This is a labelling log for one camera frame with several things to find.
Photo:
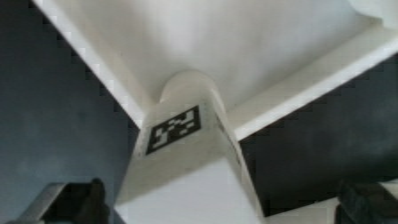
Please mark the white U-shaped fence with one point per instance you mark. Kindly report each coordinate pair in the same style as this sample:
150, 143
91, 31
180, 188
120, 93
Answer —
317, 213

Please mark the white square table top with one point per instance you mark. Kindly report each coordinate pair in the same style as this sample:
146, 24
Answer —
279, 48

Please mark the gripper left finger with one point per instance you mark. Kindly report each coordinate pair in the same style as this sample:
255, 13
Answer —
68, 204

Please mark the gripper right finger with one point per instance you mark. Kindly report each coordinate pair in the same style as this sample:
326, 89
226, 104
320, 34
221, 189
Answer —
368, 204

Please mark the white table leg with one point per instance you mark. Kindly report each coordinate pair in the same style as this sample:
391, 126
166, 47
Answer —
377, 8
187, 185

